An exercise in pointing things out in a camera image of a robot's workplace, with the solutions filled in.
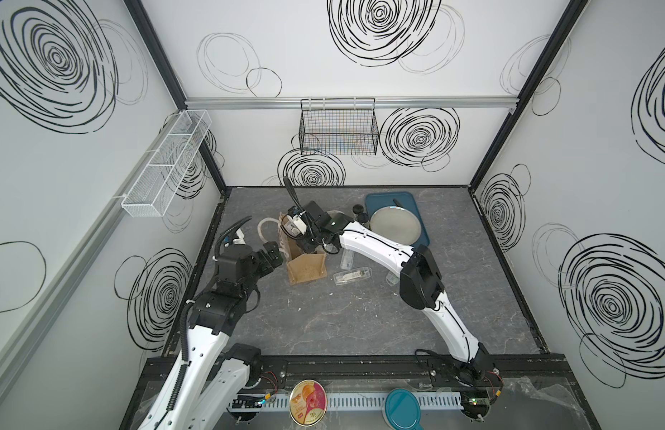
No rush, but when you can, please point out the canvas tote bag cat print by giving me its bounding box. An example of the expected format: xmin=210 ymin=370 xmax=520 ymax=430
xmin=257 ymin=217 xmax=327 ymax=286

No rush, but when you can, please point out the clear compass set case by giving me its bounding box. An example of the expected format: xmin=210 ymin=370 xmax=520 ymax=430
xmin=340 ymin=249 xmax=355 ymax=271

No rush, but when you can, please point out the clear compass case horizontal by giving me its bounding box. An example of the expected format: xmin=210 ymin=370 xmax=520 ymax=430
xmin=334 ymin=267 xmax=372 ymax=286

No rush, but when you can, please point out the clear compass case green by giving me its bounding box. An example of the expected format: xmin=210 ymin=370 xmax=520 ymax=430
xmin=386 ymin=272 xmax=400 ymax=287

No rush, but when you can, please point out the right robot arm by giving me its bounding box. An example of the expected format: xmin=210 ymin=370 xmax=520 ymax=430
xmin=281 ymin=201 xmax=497 ymax=384

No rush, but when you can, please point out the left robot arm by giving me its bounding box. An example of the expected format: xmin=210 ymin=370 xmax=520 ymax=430
xmin=140 ymin=218 xmax=283 ymax=429

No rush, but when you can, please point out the teal plastic tray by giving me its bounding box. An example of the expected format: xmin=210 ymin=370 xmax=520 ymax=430
xmin=365 ymin=192 xmax=430 ymax=247

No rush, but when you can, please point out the grey round plate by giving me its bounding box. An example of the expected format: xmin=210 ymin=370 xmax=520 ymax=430
xmin=370 ymin=206 xmax=422 ymax=245

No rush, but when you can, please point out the round pink yellow lid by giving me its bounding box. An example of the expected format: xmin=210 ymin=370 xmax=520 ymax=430
xmin=289 ymin=380 xmax=328 ymax=426

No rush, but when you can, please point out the teal round lid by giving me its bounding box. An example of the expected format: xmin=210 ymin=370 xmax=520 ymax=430
xmin=383 ymin=389 xmax=422 ymax=430

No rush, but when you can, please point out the black wire basket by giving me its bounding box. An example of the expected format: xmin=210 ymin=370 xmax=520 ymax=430
xmin=298 ymin=98 xmax=380 ymax=156

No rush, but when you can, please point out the white wire shelf basket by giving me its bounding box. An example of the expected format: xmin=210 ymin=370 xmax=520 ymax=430
xmin=121 ymin=109 xmax=212 ymax=218

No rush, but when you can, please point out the white slotted cable duct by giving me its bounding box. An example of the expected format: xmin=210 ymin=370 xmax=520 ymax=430
xmin=228 ymin=392 xmax=463 ymax=413

